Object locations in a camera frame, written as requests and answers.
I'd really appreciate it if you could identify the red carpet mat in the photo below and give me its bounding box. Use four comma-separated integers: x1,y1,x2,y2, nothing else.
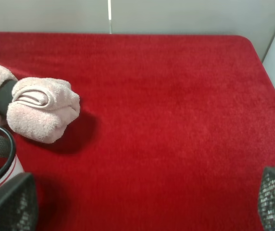
0,33,275,231

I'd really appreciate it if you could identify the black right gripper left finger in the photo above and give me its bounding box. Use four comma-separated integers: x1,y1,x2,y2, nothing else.
0,173,38,231

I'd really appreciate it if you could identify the black band on towel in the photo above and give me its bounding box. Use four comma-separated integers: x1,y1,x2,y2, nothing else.
0,79,18,119

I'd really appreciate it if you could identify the pink rolled towel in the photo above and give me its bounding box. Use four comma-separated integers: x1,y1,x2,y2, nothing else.
0,65,80,144

